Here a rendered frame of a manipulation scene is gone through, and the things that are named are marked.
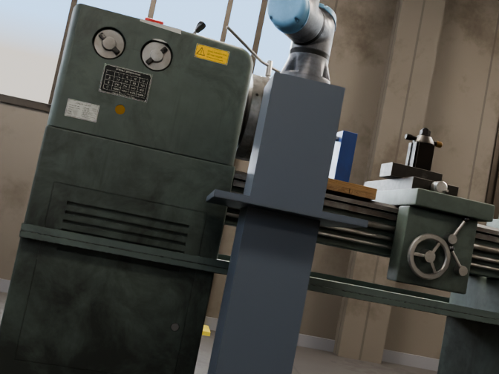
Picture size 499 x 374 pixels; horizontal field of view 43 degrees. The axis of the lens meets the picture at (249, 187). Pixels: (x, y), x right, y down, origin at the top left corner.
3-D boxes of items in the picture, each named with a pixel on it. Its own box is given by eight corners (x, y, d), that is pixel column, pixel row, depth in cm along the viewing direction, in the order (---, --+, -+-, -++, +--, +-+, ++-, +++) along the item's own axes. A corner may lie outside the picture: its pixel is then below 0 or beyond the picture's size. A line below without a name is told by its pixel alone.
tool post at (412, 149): (412, 167, 233) (416, 141, 233) (402, 168, 240) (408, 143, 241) (430, 171, 234) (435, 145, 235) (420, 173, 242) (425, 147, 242)
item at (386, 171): (390, 175, 229) (393, 161, 229) (379, 176, 239) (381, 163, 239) (440, 187, 233) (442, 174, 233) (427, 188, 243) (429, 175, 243)
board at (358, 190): (295, 182, 216) (297, 171, 216) (269, 185, 251) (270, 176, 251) (375, 199, 222) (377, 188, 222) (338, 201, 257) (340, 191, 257)
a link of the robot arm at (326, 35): (336, 61, 184) (344, 17, 185) (319, 45, 172) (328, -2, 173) (298, 60, 190) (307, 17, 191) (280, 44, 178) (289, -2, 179)
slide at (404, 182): (411, 188, 219) (413, 176, 220) (362, 192, 261) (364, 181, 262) (457, 199, 223) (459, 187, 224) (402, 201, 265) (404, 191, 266)
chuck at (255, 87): (243, 143, 212) (258, 58, 220) (223, 166, 241) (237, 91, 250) (254, 145, 212) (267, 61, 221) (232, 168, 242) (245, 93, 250)
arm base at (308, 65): (335, 87, 174) (341, 53, 175) (281, 75, 172) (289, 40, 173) (322, 98, 189) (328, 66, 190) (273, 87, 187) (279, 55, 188)
